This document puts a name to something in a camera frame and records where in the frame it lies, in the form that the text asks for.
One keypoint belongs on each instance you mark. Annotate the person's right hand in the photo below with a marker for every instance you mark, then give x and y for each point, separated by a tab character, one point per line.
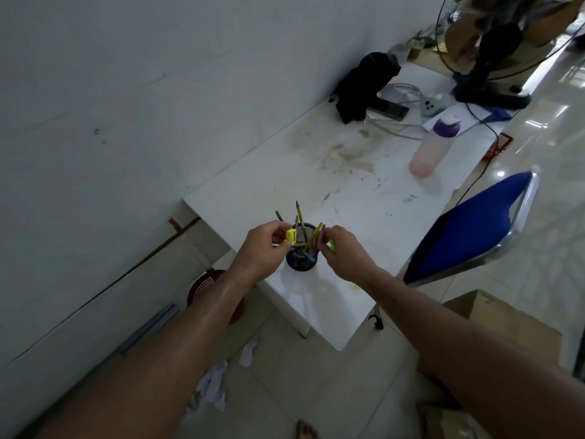
347	258

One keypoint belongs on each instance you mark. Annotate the person's left hand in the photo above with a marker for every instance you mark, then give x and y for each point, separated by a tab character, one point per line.
256	256

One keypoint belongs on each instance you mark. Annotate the yellow pencil sharpener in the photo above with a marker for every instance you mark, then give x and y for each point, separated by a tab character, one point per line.
291	236

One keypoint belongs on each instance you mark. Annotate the black mesh pencil cup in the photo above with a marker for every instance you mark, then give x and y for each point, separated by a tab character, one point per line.
301	262

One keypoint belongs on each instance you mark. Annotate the blue patterned pencil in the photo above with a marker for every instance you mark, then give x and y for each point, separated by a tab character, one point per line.
279	215

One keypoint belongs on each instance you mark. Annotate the olive pencil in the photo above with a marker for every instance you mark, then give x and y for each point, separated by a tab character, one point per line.
299	214

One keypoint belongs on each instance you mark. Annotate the cardboard box with black print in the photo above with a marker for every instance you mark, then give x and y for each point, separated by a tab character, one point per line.
502	320

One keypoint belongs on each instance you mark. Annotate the small taped cardboard parcel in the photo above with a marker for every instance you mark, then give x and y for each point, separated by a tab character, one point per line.
438	422

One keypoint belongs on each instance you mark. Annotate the person's left forearm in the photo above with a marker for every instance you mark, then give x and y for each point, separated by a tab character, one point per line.
160	361

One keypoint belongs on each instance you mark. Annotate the person's right forearm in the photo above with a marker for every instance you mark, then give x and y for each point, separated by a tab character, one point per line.
480	361

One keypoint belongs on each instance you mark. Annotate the person's right foot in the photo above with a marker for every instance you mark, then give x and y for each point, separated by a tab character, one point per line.
306	430

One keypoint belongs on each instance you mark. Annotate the red mesh wastebasket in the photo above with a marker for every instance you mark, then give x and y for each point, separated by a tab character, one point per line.
201	283

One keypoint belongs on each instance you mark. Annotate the white desk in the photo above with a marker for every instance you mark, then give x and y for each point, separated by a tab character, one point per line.
274	178

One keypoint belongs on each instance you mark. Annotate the blue-grey metal bars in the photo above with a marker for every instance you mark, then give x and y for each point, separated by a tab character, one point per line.
148	329

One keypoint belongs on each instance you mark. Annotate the pink bottle with purple cap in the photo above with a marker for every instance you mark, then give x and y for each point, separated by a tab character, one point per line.
429	155

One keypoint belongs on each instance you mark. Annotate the dark flat phone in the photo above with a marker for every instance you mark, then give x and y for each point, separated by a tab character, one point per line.
393	110

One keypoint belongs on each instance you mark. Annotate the black bag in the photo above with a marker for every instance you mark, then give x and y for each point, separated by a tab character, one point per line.
365	86

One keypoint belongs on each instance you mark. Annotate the white power adapter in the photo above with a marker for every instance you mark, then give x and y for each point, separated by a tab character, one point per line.
434	106

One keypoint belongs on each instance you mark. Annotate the white paper sheet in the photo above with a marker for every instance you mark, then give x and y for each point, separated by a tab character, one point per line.
470	115

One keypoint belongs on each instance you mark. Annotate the blue folder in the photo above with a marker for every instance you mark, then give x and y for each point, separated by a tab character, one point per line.
500	115

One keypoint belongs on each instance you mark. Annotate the black desk fan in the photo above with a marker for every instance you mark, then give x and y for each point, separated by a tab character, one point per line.
493	54

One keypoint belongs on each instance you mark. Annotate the blue chair with metal frame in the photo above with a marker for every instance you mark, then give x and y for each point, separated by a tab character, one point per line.
461	228

